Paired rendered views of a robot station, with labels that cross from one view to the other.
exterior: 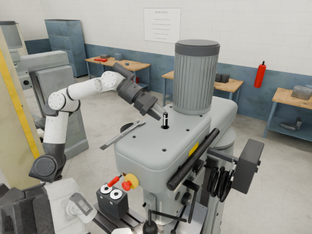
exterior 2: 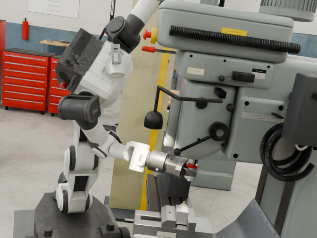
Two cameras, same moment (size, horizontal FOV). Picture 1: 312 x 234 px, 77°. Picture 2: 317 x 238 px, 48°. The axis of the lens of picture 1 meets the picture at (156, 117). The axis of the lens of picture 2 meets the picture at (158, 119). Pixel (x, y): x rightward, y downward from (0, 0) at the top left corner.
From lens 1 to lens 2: 1.13 m
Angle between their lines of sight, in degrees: 46
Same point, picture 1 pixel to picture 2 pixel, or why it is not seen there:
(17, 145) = (143, 102)
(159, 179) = (166, 21)
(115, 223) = (161, 195)
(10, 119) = (152, 69)
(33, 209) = (88, 42)
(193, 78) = not seen: outside the picture
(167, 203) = (186, 106)
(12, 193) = not seen: hidden behind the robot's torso
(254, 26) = not seen: outside the picture
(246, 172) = (297, 97)
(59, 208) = (104, 60)
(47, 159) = (120, 19)
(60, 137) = (141, 12)
